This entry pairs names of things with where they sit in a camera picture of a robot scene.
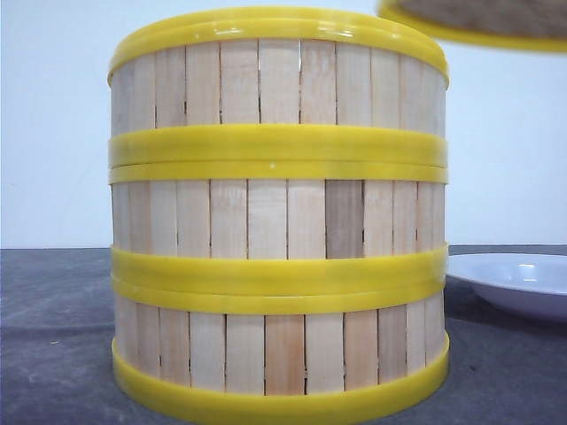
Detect bamboo steamer basket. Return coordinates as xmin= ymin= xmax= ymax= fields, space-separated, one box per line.
xmin=111 ymin=163 xmax=447 ymax=312
xmin=113 ymin=275 xmax=449 ymax=424
xmin=108 ymin=7 xmax=448 ymax=182

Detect woven bamboo steamer lid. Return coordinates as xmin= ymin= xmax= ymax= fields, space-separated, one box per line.
xmin=377 ymin=0 xmax=566 ymax=53

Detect white plate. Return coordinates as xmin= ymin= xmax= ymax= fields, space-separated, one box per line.
xmin=447 ymin=253 xmax=566 ymax=322

